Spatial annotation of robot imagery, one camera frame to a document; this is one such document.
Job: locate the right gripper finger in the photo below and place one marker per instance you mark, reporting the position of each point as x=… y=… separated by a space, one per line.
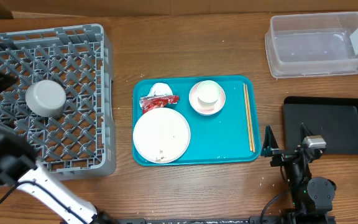
x=306 y=134
x=270 y=146

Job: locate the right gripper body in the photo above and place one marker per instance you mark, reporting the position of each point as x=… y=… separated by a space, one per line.
x=284 y=156

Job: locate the grey bowl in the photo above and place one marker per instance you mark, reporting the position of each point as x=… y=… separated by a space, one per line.
x=46 y=98

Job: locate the white cup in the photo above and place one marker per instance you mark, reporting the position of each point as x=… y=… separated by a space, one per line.
x=208 y=93

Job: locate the pink bowl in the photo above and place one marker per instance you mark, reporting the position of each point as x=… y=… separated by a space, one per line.
x=206 y=109

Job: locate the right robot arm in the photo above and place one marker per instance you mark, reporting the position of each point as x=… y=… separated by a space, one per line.
x=312 y=197

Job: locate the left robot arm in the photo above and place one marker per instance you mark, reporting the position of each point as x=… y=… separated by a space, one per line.
x=20 y=169

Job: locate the grey dishwasher rack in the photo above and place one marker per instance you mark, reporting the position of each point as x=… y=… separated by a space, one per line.
x=81 y=143

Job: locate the black tray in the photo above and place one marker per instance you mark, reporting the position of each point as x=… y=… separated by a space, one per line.
x=335 y=119

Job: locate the teal serving tray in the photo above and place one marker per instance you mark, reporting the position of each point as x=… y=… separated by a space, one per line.
x=231 y=135

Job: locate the right wooden chopstick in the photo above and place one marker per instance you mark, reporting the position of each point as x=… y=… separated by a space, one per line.
x=250 y=118

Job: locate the wooden chopstick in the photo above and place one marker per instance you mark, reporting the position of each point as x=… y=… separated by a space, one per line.
x=250 y=118
x=247 y=118

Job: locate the left wooden chopstick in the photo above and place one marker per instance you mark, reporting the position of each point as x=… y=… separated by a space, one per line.
x=247 y=118

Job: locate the clear plastic bin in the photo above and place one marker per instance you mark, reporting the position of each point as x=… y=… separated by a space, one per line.
x=312 y=45

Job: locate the large white plate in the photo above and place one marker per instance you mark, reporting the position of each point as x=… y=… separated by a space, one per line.
x=161 y=135

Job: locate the crumpled white tissue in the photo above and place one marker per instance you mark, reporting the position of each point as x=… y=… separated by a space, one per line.
x=160 y=89

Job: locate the red snack wrapper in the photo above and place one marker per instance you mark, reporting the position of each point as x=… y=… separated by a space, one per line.
x=152 y=102

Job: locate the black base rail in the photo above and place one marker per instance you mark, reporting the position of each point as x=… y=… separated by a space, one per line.
x=250 y=220

